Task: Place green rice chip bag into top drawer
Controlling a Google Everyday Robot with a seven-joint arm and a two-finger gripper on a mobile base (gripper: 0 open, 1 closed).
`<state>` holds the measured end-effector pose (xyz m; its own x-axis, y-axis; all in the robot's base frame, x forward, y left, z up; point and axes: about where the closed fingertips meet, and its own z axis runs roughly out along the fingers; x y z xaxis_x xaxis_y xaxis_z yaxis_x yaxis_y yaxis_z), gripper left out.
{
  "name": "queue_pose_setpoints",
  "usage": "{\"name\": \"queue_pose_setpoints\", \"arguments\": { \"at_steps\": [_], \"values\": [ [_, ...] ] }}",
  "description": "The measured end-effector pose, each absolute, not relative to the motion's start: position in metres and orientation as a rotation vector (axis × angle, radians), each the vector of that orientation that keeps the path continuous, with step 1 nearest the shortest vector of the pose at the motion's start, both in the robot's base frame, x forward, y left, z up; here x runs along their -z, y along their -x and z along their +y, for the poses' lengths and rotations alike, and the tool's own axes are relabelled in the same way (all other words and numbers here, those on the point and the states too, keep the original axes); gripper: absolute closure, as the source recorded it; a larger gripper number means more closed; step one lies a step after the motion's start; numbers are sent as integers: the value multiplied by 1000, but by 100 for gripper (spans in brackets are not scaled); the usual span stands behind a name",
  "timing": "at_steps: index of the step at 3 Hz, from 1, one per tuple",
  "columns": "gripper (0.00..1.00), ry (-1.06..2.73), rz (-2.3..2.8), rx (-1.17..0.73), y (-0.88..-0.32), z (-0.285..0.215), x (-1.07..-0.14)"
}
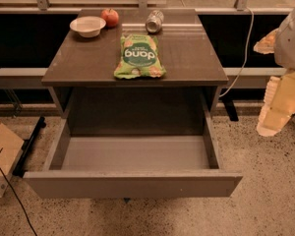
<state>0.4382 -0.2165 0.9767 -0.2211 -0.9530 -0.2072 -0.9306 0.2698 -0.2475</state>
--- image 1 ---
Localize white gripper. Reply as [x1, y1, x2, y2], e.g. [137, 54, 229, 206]
[253, 8, 295, 137]

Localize green rice chip bag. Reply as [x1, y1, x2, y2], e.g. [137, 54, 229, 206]
[114, 33, 166, 80]

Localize open grey top drawer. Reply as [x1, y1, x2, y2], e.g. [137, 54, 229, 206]
[25, 89, 242, 199]

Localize grey drawer cabinet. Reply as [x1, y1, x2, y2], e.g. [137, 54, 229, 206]
[42, 10, 227, 136]

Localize black table leg foot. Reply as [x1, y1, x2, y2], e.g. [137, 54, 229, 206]
[220, 90, 239, 122]

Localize silver soda can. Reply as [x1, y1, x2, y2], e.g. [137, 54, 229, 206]
[146, 10, 164, 33]

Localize red apple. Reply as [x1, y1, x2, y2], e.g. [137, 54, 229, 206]
[100, 9, 119, 28]

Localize white ceramic bowl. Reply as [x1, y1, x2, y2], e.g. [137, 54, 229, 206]
[70, 16, 106, 38]

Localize black metal floor bar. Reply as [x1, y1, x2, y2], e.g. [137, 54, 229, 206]
[13, 116, 46, 177]

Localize cardboard box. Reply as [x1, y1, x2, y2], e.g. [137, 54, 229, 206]
[0, 121, 24, 198]

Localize white power cable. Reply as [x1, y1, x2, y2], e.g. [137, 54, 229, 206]
[218, 7, 256, 99]

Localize black floor cable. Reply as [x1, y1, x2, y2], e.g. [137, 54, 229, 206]
[0, 150, 39, 236]

